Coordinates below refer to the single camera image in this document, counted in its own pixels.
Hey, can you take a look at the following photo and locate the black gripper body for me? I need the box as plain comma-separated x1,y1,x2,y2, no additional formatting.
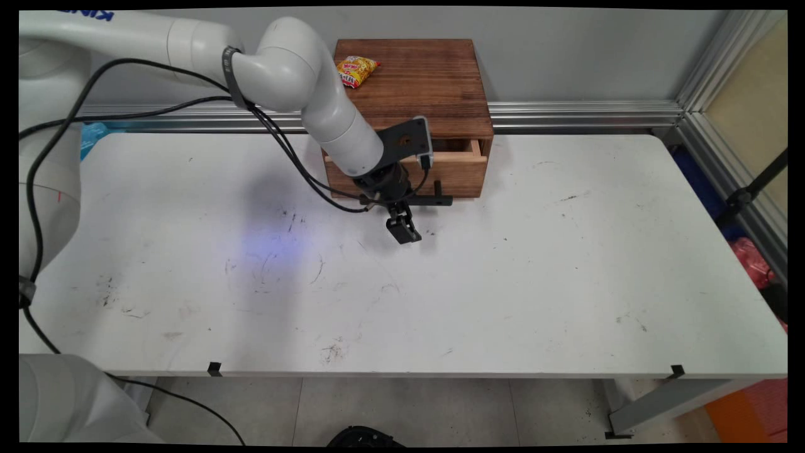
352,161,417,212

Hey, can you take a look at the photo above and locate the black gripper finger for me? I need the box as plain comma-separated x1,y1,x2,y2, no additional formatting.
385,201,411,245
402,201,424,244

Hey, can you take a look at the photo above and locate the wooden drawer box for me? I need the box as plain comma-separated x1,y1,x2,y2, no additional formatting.
319,39,495,203

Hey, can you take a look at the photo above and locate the yellow snack packet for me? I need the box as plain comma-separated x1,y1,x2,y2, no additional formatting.
336,55,382,89

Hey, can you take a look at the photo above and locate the black round object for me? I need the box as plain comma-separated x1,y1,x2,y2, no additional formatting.
326,426,407,447

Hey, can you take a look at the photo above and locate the blue bin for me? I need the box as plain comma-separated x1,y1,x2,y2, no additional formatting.
669,148,747,243

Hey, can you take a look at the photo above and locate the blue bubble wrap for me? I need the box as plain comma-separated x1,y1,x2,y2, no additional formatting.
80,122,111,162

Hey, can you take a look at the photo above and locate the white table leg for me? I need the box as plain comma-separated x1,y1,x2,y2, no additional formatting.
121,376,158,428

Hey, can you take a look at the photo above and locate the grey table leg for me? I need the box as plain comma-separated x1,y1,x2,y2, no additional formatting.
605,377,765,439

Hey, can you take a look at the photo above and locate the red plastic bag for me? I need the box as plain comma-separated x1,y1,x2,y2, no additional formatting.
730,237,778,291

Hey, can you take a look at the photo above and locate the black tripod leg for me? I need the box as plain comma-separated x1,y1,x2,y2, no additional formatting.
717,148,788,228

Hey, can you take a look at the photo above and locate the orange box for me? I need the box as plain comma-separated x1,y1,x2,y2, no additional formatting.
704,378,788,444

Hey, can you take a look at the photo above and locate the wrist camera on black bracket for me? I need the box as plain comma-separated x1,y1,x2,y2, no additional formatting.
375,116,435,172

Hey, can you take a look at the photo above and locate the black strap on arm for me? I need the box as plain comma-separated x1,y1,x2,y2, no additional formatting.
221,47,248,109

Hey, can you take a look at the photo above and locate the horizontal aluminium rail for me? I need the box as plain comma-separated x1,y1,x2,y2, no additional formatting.
75,101,684,133

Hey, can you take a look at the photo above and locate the black floor cable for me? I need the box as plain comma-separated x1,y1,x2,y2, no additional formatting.
21,305,247,446

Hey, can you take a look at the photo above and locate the aluminium corner frame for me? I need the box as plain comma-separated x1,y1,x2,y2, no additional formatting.
675,9,788,281

